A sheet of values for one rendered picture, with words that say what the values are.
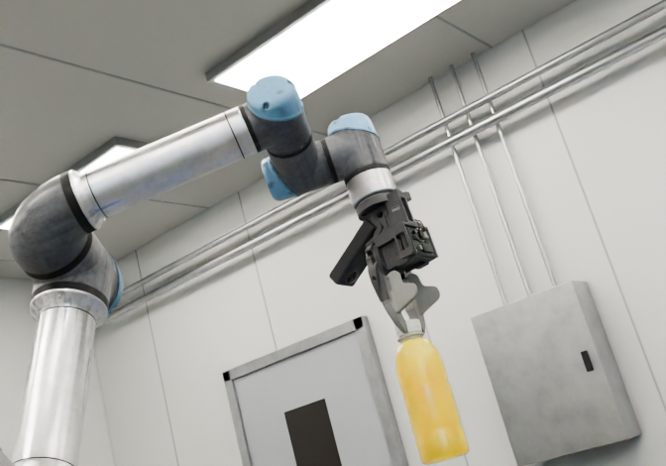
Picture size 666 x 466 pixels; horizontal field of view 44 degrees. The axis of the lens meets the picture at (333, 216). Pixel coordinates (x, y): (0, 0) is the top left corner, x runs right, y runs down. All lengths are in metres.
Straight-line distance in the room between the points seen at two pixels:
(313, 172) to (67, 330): 0.44
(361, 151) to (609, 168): 3.35
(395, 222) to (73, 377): 0.52
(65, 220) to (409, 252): 0.50
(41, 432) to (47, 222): 0.29
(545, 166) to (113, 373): 3.83
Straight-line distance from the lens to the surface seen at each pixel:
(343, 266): 1.31
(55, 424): 1.21
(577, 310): 4.35
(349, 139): 1.32
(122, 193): 1.24
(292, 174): 1.30
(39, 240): 1.27
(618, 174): 4.56
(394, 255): 1.25
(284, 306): 5.61
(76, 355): 1.26
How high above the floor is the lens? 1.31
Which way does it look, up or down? 17 degrees up
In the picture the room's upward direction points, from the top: 16 degrees counter-clockwise
